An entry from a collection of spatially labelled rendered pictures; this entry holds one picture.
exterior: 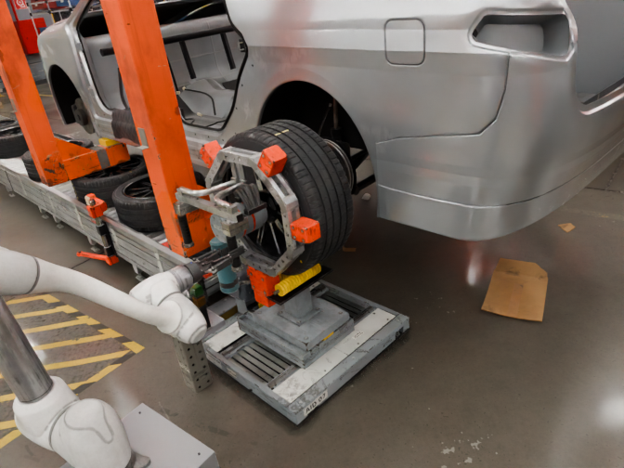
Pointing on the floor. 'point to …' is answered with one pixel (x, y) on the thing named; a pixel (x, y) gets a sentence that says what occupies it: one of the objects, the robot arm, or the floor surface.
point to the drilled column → (193, 364)
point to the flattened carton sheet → (517, 290)
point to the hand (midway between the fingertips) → (233, 251)
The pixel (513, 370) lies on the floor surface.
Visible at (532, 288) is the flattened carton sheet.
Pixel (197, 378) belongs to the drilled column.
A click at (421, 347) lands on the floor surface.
